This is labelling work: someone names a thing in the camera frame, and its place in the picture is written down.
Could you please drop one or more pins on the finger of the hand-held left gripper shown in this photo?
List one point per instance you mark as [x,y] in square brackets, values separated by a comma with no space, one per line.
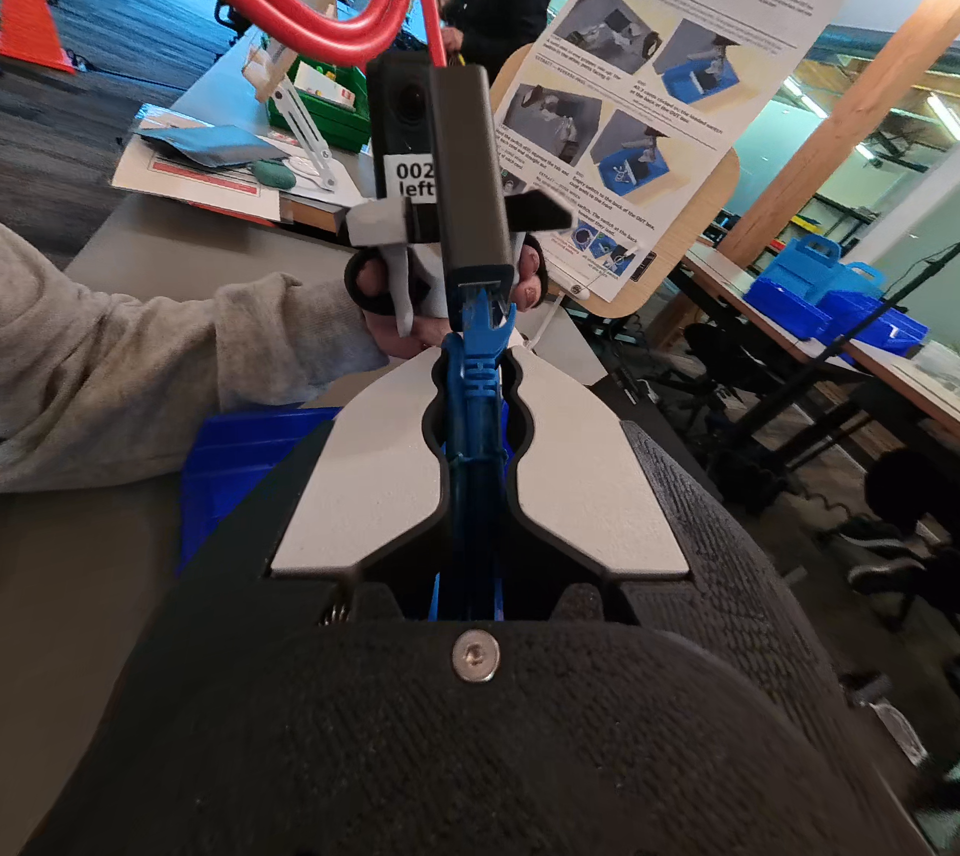
[540,213]
[379,225]

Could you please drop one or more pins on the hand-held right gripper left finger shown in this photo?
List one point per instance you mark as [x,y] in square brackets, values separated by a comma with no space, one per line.
[367,481]

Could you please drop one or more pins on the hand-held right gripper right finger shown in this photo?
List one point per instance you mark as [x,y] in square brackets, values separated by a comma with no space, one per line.
[592,489]

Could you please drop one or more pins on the black ethernet coupler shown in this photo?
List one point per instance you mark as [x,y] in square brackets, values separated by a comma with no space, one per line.
[469,181]

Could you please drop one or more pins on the blue storage bin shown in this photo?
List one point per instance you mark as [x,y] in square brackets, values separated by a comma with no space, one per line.
[240,459]

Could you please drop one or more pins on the person's left forearm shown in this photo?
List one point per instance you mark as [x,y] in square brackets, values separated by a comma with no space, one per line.
[150,361]

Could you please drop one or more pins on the person's left hand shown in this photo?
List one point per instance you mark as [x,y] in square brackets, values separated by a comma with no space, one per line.
[409,342]

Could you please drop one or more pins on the green bin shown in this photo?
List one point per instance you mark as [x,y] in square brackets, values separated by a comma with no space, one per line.
[330,121]

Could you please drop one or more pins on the teal soft object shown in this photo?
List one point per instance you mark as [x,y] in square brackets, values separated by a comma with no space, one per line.
[271,174]

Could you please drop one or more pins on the printed paper sheets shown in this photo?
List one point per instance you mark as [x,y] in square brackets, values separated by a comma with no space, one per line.
[195,185]

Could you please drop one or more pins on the printed instruction sheet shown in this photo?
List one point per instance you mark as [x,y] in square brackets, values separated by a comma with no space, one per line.
[712,46]

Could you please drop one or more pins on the blue parts bin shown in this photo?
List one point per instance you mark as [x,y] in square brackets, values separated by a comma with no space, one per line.
[787,307]
[874,325]

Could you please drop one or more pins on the black sneaker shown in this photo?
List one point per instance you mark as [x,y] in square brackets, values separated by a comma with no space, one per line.
[892,549]

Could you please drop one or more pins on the long work table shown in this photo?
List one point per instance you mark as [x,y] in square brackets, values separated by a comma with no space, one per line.
[922,384]

